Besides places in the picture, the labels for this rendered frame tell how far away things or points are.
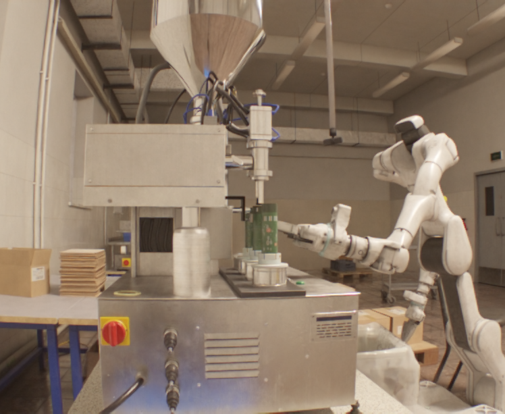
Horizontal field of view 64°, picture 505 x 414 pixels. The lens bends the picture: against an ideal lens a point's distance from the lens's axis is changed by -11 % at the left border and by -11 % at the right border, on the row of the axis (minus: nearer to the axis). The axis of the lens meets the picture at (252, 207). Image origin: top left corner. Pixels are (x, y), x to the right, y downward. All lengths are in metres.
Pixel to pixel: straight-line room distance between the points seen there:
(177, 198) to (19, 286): 1.88
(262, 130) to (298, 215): 10.61
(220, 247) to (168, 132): 0.40
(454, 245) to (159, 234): 1.18
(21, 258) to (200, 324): 1.85
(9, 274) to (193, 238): 1.92
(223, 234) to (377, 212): 11.27
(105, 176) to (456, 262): 1.43
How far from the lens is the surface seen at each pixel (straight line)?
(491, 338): 2.10
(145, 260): 1.14
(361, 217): 12.13
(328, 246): 1.10
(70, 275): 2.57
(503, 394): 2.26
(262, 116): 0.99
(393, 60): 8.82
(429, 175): 1.47
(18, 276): 2.60
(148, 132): 0.83
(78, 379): 2.11
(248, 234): 1.07
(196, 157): 0.82
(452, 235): 1.85
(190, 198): 0.81
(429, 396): 2.26
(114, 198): 0.82
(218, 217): 1.13
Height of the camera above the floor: 1.15
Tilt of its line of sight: 2 degrees up
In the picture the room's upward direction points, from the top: straight up
